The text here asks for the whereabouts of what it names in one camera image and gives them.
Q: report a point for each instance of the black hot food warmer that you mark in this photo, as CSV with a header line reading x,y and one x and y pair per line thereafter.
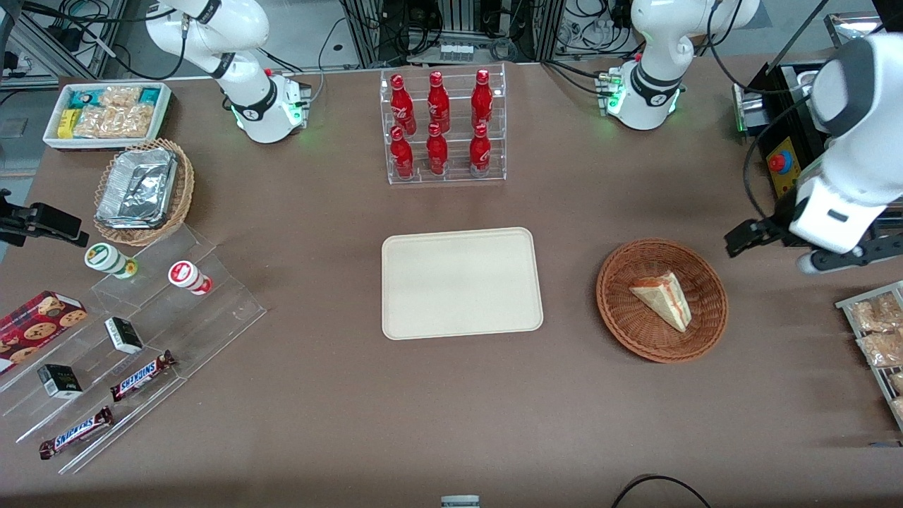
x,y
784,185

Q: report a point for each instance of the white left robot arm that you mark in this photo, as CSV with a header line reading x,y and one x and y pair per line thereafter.
x,y
656,77

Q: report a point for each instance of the clear cracker bag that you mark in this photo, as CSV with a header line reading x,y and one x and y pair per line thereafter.
x,y
134,120
95,123
120,97

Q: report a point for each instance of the brown round wicker basket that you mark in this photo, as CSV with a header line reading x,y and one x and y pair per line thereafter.
x,y
635,331

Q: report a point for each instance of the white rectangular plastic bin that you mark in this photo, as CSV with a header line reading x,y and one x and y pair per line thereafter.
x,y
106,144

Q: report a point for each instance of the red lid yogurt cup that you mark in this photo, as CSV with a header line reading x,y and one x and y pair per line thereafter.
x,y
185,274

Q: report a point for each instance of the clear fried snack bag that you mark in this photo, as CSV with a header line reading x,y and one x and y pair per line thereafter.
x,y
899,409
897,382
878,315
885,349

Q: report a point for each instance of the yellow snack packet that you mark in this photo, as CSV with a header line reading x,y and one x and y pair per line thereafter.
x,y
67,123

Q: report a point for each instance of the clear acrylic bottle rack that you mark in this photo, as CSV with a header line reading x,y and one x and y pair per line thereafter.
x,y
457,180

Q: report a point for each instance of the triangular sandwich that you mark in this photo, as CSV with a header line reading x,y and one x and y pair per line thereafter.
x,y
663,300

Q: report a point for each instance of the green lid yogurt cup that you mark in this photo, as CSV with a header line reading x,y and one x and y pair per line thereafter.
x,y
104,257

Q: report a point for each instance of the aluminium profile frame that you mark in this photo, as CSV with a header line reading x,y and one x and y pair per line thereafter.
x,y
49,44

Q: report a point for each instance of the clear acrylic stepped riser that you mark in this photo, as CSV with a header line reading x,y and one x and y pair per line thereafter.
x,y
219,310
95,386

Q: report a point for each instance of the teal snack packet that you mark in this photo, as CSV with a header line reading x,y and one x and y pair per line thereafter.
x,y
83,99
149,94

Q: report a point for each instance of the Snickers chocolate bar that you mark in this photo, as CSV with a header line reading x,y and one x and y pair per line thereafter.
x,y
76,432
143,376

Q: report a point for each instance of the black diagonal rod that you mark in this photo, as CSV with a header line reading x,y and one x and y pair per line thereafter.
x,y
797,35

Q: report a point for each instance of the aluminium profile frame rack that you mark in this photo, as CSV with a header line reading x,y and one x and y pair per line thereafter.
x,y
543,28

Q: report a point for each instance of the beige plastic tray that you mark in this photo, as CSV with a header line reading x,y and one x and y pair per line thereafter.
x,y
458,282

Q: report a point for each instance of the red cola bottle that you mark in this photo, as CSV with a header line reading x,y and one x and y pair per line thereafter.
x,y
482,100
438,104
480,152
437,152
402,155
402,106

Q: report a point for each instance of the small white grey box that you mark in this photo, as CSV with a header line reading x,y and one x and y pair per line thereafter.
x,y
460,502

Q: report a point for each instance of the red tartan cookie box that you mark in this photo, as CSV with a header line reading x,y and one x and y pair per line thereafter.
x,y
35,328

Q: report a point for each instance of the aluminium foil container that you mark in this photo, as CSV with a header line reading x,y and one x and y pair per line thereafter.
x,y
137,187

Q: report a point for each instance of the white power strip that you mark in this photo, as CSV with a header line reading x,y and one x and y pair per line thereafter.
x,y
600,32
457,51

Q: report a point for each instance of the light tan wicker basket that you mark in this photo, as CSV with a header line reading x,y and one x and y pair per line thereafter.
x,y
182,190

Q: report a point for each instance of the small black carton box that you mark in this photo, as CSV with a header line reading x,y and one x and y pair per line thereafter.
x,y
123,336
60,382

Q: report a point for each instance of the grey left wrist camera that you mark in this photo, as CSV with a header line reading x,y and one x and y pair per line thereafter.
x,y
846,259

